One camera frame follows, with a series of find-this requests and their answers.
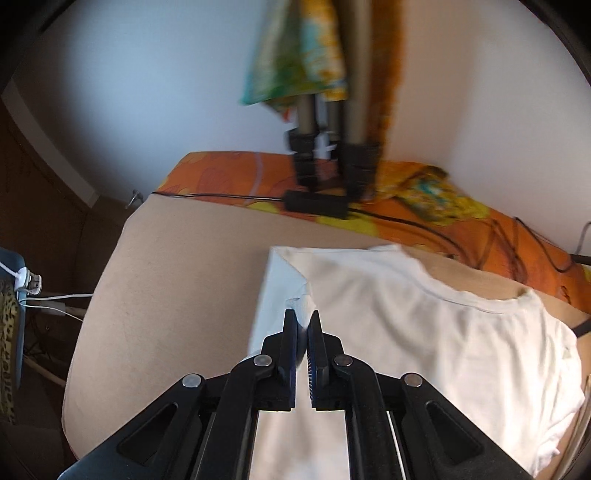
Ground black power cable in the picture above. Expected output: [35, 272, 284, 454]
[151, 191, 591, 273]

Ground white charger cable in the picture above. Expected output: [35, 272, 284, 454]
[0, 260, 93, 324]

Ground colourful floral cloth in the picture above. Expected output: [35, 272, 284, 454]
[242, 1, 348, 114]

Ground orange floral bed sheet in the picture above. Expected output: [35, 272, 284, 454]
[156, 152, 590, 312]

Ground white t-shirt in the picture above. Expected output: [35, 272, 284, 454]
[249, 245, 584, 475]

